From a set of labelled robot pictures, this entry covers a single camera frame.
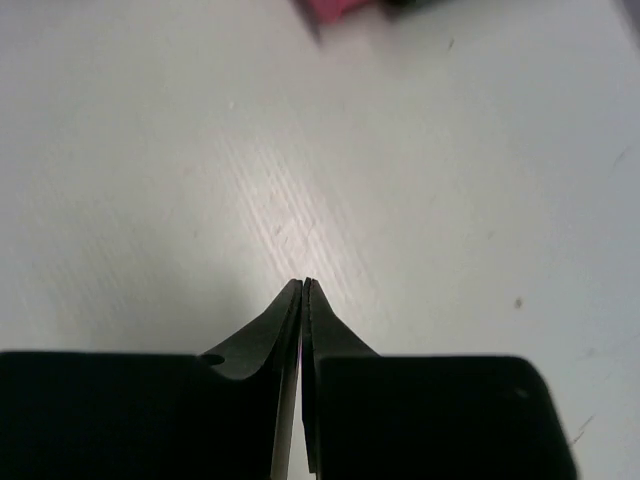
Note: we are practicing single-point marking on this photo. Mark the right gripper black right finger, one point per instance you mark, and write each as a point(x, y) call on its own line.
point(368, 416)

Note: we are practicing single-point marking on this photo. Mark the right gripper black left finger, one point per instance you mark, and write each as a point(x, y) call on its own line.
point(223, 414)

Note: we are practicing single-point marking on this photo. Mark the black drawer cabinet pink drawers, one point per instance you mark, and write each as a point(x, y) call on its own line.
point(322, 12)

